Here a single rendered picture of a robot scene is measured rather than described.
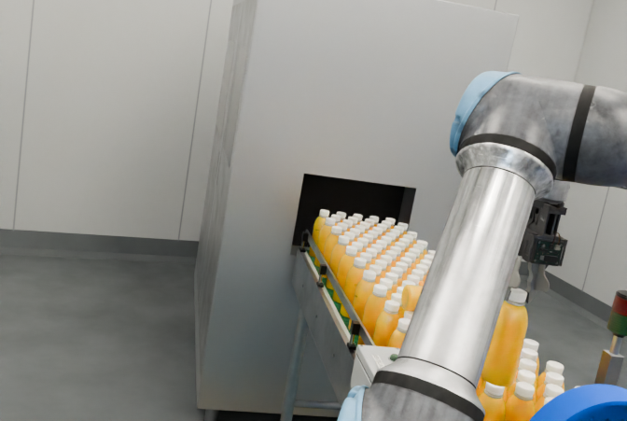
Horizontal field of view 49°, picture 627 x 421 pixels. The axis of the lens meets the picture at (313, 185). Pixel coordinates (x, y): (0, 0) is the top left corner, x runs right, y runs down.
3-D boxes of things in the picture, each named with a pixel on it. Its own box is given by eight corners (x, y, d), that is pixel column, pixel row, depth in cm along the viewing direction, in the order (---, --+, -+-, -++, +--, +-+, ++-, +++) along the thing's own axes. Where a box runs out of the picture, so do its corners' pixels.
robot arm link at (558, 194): (522, 170, 133) (561, 175, 135) (517, 193, 134) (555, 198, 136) (541, 178, 126) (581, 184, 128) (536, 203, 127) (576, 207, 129)
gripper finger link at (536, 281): (537, 312, 133) (541, 266, 131) (523, 300, 138) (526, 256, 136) (553, 310, 133) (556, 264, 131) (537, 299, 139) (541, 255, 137)
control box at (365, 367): (371, 435, 137) (381, 387, 135) (349, 385, 156) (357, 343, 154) (419, 438, 139) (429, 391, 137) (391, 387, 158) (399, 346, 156)
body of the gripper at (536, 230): (524, 265, 128) (539, 203, 126) (504, 251, 136) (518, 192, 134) (562, 270, 130) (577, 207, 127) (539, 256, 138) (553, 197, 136)
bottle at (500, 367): (519, 391, 138) (540, 303, 135) (487, 389, 136) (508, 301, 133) (503, 374, 145) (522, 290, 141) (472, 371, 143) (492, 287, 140)
